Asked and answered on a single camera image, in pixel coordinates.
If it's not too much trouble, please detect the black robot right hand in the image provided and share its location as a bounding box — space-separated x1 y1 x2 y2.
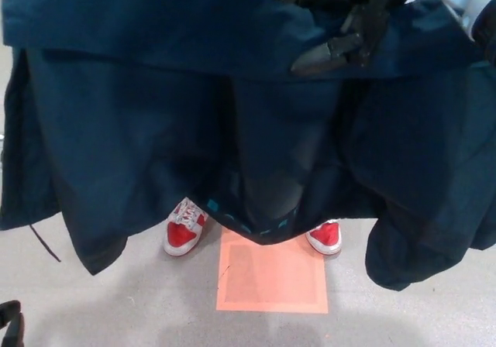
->
0 300 26 347

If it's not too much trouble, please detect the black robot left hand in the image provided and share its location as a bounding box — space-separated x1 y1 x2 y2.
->
291 0 392 77

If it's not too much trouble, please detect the dark teal coat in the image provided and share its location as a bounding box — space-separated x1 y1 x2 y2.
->
0 0 496 292

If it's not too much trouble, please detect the red white right sneaker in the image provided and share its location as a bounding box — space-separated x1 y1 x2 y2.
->
163 197 210 256

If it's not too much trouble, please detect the red white sneaker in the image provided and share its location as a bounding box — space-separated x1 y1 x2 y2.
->
305 218 343 255
163 197 210 256

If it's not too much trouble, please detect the red white left sneaker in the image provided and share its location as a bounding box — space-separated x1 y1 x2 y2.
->
305 218 343 255

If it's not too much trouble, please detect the orange square floor marker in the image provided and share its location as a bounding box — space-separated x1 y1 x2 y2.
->
214 226 329 314

